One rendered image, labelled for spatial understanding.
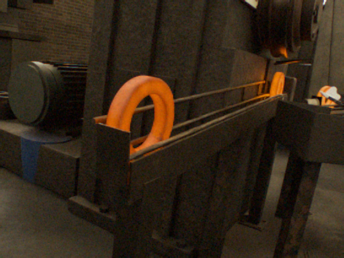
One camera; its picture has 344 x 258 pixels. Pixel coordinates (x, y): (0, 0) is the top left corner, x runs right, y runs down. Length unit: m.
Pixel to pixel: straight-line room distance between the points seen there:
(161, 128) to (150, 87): 0.11
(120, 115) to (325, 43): 3.95
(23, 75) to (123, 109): 1.55
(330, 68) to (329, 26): 0.49
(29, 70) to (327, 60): 3.38
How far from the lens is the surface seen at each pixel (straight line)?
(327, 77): 4.36
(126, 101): 0.59
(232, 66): 1.23
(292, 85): 1.86
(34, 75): 2.03
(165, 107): 0.70
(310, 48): 5.81
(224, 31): 1.26
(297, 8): 1.52
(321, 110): 1.27
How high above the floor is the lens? 0.81
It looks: 12 degrees down
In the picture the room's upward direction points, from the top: 8 degrees clockwise
